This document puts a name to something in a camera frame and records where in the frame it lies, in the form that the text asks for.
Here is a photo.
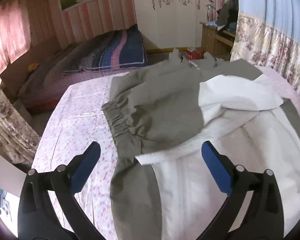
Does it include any blue floral curtain right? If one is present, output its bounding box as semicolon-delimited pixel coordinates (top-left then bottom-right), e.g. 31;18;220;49
231;0;300;94

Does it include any pink window curtain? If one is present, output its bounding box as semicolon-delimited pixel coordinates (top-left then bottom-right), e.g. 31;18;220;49
0;0;31;83

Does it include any red box on floor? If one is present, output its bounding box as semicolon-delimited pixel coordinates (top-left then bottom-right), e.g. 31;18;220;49
186;47;204;60

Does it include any floral curtain left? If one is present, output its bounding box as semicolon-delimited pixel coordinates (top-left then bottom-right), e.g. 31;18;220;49
0;88;40;164

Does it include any small yellow object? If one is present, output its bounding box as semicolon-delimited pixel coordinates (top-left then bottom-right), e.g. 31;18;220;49
27;63;39;72

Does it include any striped blue pink quilt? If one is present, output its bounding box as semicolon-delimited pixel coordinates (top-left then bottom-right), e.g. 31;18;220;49
62;24;147;75

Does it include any white box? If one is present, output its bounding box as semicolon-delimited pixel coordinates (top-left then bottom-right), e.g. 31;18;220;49
0;155;26;197

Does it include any floral pink bed sheet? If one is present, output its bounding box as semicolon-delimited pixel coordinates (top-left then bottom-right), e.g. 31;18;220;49
33;75;300;239

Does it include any white wardrobe with decals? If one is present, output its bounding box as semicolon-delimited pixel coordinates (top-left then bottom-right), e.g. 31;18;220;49
134;0;209;50

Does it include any grey white-lined coat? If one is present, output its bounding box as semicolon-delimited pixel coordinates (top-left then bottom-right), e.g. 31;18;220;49
102;56;300;239

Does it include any wooden desk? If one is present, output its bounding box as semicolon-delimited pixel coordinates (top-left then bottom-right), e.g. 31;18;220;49
201;22;236;61

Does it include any low bed purple cover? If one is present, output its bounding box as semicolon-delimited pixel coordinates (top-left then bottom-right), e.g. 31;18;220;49
0;37;139;114

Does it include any pile of dark clothes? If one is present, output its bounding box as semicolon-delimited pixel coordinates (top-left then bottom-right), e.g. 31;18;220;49
216;0;239;31

